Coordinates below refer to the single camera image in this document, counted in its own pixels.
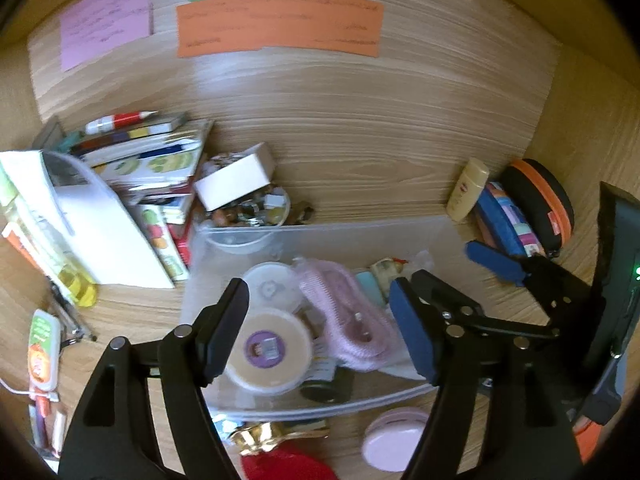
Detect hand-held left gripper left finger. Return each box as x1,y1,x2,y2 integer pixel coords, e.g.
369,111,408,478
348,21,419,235
57,277,251,480

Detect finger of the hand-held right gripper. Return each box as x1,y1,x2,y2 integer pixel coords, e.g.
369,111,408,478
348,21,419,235
466,240,596,331
410,269,563,343

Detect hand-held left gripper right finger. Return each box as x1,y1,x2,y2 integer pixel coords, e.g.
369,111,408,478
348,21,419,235
389,277,583,480

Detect white cloth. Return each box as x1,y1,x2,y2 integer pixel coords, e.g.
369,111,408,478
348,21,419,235
382,345,431,383

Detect large frosted jar purple label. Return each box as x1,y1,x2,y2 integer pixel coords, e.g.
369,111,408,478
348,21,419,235
223,308,313,395

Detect small frosted plastic jar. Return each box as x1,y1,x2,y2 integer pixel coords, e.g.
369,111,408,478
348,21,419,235
241,261,306,313

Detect pink rope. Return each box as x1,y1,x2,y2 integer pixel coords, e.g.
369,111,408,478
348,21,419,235
292,257,406,373

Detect green bottle white label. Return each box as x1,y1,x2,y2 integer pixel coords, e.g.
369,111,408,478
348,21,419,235
300,340,353,403

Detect clear plastic box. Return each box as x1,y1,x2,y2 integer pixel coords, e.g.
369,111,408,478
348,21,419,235
180,215,481,421

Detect wooden desktop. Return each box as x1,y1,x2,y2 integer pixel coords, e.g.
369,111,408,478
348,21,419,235
0,200,601,480

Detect blue pencil case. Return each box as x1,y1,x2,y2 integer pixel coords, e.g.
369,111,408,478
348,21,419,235
474,182,546,258

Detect patterned small pouch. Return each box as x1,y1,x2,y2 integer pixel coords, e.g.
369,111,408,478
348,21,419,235
372,257,408,281

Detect light blue small item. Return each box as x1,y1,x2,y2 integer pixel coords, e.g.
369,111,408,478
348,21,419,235
356,270,388,306

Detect cream lotion bottle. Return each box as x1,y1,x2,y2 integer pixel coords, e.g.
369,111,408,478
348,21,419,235
446,157,491,223

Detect black orange zip case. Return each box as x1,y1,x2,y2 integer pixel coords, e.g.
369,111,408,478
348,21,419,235
500,159,575,256

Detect fruit sticker pack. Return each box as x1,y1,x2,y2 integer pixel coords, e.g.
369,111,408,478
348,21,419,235
140,205,191,281

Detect pink round compact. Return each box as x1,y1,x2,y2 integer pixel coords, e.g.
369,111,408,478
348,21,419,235
361,406,432,473

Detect gold shiny object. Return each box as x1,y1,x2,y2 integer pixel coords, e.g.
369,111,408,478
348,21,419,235
227,420,331,451

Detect clear bowl of small items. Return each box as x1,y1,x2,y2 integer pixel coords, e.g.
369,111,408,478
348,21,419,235
202,185,292,256

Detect red fuzzy object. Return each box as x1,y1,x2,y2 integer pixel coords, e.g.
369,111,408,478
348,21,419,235
240,447,338,480

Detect yellow spray bottle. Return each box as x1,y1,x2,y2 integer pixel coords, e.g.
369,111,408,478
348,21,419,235
0,170,98,306

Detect small white box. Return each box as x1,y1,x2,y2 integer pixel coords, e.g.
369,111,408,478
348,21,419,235
193,142,277,212

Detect metal keys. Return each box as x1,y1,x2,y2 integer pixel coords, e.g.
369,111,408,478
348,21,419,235
50,282,98,343

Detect pile of printed packets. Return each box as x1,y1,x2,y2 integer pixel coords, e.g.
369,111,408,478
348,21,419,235
70,115,213,201

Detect orange green tube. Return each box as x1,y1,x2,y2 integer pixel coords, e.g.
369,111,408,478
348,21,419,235
27,310,63,391

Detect blue pen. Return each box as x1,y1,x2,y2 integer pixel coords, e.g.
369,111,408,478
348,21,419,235
140,142,198,158

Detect white red stick tube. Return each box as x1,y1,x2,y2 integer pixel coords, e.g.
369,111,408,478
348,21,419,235
50,405,69,456

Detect purple pen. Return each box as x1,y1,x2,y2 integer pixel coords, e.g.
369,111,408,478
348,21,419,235
30,405,47,448

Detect red white marker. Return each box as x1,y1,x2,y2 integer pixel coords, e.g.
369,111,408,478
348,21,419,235
84,110,158,135

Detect orange paper note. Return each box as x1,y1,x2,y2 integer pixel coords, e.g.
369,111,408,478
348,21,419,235
176,0,385,60

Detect pink paper note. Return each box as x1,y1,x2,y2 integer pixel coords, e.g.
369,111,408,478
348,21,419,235
60,0,153,73

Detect white cable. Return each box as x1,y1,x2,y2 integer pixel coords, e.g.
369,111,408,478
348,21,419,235
0,377,36,397

